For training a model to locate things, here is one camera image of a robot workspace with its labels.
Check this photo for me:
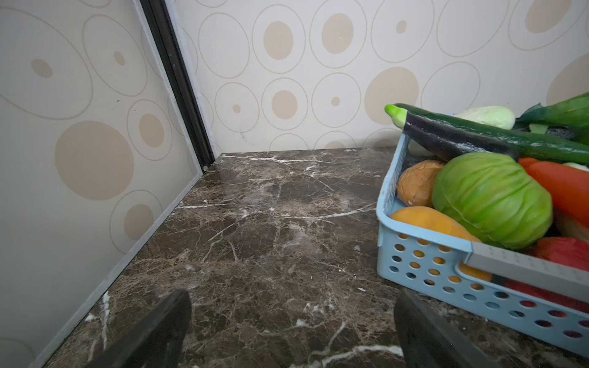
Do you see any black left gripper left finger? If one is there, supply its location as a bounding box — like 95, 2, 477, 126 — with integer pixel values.
87, 289, 192, 367

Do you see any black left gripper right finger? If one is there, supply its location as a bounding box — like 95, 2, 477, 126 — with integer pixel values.
394, 289, 499, 368

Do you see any orange yellow mango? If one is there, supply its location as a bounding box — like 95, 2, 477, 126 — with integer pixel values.
390, 205, 493, 282

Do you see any light blue plastic basket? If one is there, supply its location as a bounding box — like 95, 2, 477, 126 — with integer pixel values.
376, 134, 588, 357

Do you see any brown round potato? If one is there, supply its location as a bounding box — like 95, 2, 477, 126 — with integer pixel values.
397, 160, 445, 207

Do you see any green cabbage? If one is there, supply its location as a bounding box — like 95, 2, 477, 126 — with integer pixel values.
432, 153, 553, 251

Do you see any dark red strawberry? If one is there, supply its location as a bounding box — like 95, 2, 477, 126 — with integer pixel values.
501, 237, 588, 314

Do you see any dark purple eggplant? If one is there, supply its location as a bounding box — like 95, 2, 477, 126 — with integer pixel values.
398, 113, 519, 162

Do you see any red orange pepper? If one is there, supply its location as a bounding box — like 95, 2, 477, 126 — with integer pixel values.
518, 158, 588, 227

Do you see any long green cucumber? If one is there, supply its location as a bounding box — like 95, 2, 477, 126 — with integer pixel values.
384, 104, 588, 165

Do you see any pale white green squash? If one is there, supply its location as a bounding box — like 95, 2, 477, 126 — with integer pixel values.
456, 106, 515, 130

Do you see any green leafy vegetable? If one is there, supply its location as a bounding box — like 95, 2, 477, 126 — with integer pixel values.
513, 93, 588, 145

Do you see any black corner frame post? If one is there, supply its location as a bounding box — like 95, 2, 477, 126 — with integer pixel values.
140, 0, 215, 172

